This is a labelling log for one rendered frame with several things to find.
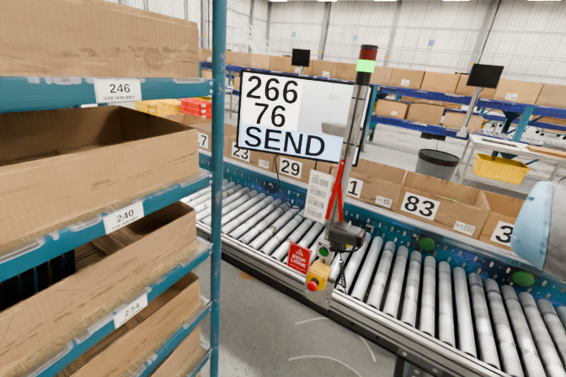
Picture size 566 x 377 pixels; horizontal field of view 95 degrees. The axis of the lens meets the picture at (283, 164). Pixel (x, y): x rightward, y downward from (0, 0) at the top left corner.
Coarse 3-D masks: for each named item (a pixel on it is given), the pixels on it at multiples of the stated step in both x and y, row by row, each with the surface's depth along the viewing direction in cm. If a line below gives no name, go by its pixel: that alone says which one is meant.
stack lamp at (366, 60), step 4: (360, 52) 76; (364, 52) 75; (368, 52) 74; (372, 52) 74; (376, 52) 75; (360, 56) 76; (364, 56) 75; (368, 56) 75; (372, 56) 75; (360, 60) 76; (364, 60) 75; (368, 60) 75; (372, 60) 75; (360, 64) 76; (364, 64) 76; (368, 64) 75; (372, 64) 76; (356, 68) 78; (360, 68) 76; (364, 68) 76; (368, 68) 76; (372, 68) 76
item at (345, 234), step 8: (336, 224) 91; (344, 224) 91; (328, 232) 91; (336, 232) 89; (344, 232) 88; (352, 232) 87; (360, 232) 88; (336, 240) 90; (344, 240) 88; (352, 240) 86; (360, 240) 85; (336, 248) 92; (344, 248) 91
